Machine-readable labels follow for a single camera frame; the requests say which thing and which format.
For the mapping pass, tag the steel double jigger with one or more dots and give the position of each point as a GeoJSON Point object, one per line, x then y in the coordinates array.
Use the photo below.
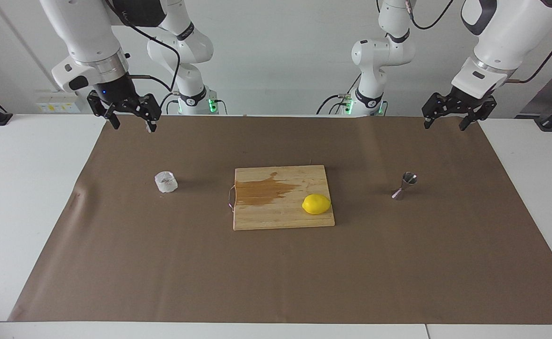
{"type": "Point", "coordinates": [404, 187]}

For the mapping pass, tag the white wall socket strip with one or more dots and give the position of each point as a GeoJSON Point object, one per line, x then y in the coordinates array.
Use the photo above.
{"type": "Point", "coordinates": [58, 102]}

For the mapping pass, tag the brown paper table mat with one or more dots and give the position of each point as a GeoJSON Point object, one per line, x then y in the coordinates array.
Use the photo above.
{"type": "Point", "coordinates": [163, 263]}

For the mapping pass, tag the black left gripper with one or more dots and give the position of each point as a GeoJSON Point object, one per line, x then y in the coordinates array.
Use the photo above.
{"type": "Point", "coordinates": [466, 101]}

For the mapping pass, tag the wooden cutting board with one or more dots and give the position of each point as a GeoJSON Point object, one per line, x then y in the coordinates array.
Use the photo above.
{"type": "Point", "coordinates": [276, 216]}

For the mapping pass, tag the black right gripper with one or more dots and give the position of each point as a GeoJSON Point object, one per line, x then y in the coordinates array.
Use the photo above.
{"type": "Point", "coordinates": [116, 92]}

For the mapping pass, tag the yellow lemon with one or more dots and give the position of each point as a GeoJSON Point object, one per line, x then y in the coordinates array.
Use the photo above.
{"type": "Point", "coordinates": [316, 204]}

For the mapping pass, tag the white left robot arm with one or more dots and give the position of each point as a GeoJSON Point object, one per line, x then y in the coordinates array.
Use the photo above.
{"type": "Point", "coordinates": [511, 33]}

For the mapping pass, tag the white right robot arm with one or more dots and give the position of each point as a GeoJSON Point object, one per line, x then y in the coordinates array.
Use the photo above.
{"type": "Point", "coordinates": [83, 28]}

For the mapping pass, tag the clear textured small cup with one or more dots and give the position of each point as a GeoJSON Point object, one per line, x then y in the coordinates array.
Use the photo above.
{"type": "Point", "coordinates": [166, 182]}

